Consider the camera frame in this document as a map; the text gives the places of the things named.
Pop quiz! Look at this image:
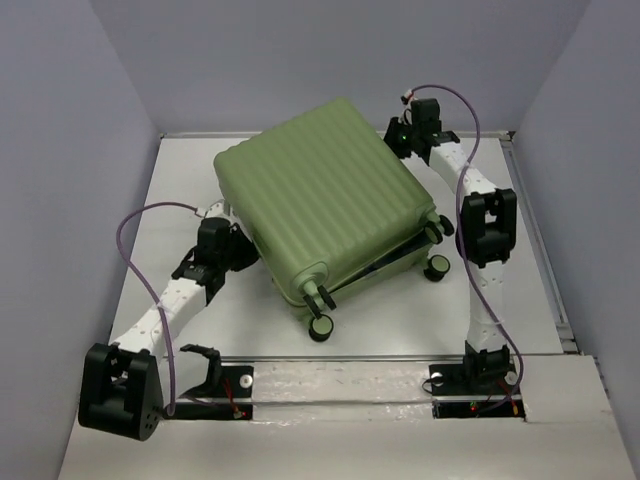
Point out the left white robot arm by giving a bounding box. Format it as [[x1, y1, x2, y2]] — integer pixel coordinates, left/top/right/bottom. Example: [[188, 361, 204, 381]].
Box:
[[77, 214, 258, 441]]

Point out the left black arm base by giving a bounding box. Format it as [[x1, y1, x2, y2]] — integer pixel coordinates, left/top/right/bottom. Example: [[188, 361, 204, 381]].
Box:
[[166, 344, 254, 421]]

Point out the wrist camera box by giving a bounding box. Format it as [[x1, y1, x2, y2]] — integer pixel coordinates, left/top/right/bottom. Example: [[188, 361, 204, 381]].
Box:
[[401, 88, 416, 106], [195, 199, 237, 223]]

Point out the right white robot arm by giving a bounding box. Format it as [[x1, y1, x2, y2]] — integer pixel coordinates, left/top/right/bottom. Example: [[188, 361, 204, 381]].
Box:
[[384, 92, 517, 392]]

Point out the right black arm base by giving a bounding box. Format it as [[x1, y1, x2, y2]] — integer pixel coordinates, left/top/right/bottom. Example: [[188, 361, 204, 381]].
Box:
[[421, 363, 526, 419]]

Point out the green hard-shell suitcase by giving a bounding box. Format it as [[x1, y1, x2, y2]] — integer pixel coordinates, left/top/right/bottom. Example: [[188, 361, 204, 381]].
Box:
[[213, 97, 454, 342]]

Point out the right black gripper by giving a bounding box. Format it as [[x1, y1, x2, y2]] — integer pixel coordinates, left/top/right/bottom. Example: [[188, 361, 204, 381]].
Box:
[[372, 115, 419, 158]]

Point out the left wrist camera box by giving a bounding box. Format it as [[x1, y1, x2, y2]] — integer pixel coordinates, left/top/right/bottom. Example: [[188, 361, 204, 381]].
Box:
[[195, 199, 237, 223]]

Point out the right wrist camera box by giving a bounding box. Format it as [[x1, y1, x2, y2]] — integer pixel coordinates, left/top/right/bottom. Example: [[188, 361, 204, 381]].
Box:
[[401, 88, 416, 106]]

